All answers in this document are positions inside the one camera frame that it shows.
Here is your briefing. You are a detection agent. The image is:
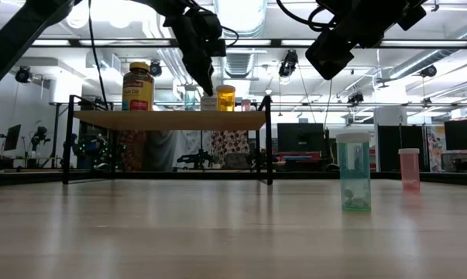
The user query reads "black partition panel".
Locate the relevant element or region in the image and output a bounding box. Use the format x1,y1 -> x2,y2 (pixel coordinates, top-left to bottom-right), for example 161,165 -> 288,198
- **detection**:
376,124 -> 428,173

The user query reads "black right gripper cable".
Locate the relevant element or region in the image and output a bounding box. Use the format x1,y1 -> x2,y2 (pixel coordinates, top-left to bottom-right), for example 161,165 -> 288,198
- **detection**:
275,0 -> 335,33

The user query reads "black aluminium table frame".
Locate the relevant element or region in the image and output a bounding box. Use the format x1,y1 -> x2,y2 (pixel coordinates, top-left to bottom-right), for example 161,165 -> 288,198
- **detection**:
0,171 -> 467,188

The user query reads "teal pill vial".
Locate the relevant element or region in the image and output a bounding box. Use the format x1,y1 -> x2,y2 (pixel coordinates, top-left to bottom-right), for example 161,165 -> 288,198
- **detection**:
336,132 -> 372,212

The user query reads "white red patterned cloth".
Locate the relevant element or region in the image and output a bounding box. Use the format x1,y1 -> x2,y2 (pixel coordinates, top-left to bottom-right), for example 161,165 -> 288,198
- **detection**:
211,130 -> 250,158

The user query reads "amber fish oil bottle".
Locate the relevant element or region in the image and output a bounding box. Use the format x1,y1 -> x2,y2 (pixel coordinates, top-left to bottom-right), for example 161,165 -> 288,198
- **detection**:
122,61 -> 155,112

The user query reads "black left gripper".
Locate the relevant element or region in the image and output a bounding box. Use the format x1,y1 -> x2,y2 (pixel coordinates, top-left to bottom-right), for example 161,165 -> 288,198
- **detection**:
161,5 -> 228,97

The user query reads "floral poster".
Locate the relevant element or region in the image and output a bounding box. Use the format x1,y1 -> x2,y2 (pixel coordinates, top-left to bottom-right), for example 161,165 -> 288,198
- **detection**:
426,124 -> 447,173

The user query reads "white melatonin bottle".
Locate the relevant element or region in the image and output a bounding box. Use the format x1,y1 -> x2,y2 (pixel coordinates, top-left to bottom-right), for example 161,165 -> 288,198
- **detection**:
200,95 -> 218,112

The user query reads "small black tilted monitor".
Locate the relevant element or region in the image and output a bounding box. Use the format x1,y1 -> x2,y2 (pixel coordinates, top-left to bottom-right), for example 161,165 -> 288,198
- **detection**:
3,123 -> 22,152

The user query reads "black background machine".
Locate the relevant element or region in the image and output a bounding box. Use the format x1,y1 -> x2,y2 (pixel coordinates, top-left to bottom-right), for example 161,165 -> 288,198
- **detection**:
174,149 -> 215,171

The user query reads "wooden shelf with black frame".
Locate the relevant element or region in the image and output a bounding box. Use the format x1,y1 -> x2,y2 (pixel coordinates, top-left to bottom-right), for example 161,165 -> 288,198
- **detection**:
62,95 -> 273,186

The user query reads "overhead light bar frame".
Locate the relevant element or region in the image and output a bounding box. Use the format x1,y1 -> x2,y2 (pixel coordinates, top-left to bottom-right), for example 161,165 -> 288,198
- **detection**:
0,37 -> 467,50

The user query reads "dark orange patterned cloth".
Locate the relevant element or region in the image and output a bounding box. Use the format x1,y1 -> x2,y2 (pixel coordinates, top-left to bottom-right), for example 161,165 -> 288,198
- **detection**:
118,130 -> 147,172

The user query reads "grey hanging cloth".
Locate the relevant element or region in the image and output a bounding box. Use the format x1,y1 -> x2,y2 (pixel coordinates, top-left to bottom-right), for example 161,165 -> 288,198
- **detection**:
146,130 -> 188,172

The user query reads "blue pill vial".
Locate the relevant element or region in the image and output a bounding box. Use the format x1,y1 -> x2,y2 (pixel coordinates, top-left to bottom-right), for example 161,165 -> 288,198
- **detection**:
184,84 -> 197,112

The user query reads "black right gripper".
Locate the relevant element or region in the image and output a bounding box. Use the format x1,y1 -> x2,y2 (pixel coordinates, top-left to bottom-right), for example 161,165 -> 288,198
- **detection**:
305,0 -> 412,81

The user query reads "orange pill vial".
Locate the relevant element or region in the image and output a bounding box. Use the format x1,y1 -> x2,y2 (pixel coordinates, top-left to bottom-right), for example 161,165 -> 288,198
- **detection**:
216,84 -> 236,112

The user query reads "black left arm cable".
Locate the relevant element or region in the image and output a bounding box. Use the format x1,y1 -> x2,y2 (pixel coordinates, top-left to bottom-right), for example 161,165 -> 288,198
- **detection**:
87,0 -> 111,112

